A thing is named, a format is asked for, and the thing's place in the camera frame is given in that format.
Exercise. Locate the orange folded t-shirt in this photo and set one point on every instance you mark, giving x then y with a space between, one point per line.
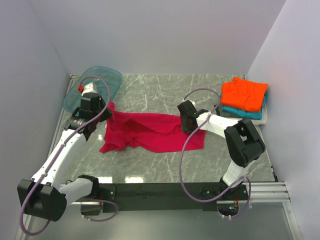
243 94

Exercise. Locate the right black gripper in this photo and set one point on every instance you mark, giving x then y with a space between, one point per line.
184 128

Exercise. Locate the white folded t-shirt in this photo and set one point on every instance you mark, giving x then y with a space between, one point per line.
263 120

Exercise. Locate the magenta t-shirt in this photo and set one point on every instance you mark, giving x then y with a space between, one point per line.
155 132

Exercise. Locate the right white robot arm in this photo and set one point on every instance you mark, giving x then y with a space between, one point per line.
243 141

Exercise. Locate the aluminium rail frame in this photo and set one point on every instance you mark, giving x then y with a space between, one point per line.
263 192

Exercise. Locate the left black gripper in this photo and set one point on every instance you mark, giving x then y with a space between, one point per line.
107 115

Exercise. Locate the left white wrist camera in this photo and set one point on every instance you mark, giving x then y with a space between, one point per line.
88 88

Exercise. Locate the teal folded t-shirt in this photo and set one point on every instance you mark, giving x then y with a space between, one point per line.
248 114

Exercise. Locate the grey folded t-shirt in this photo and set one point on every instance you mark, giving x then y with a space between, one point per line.
225 114

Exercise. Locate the teal plastic bin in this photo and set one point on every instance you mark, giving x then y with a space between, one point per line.
110 76

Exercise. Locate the black base beam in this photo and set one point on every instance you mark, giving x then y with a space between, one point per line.
161 196

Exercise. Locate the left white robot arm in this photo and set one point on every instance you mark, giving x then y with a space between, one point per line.
43 196

